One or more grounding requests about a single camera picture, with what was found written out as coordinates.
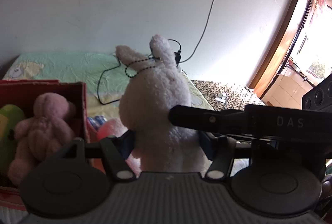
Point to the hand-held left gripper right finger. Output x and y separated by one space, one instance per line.
220 159

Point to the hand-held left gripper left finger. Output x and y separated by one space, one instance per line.
111 156

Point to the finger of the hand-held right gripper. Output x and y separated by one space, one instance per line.
202 119

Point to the white plush rabbit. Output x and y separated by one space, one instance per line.
158 109

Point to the red cardboard box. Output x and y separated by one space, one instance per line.
77 99

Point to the pink plush bear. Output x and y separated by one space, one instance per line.
44 133

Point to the green plush toy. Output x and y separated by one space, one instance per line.
10 120

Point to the small grey paper scrap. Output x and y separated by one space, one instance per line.
221 97

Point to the dark floral patterned cloth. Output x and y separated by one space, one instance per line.
233 99

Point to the black charger plug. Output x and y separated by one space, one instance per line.
178 55

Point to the cartoon printed bed sheet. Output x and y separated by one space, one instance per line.
64 65

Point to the wooden door frame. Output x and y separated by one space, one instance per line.
282 37

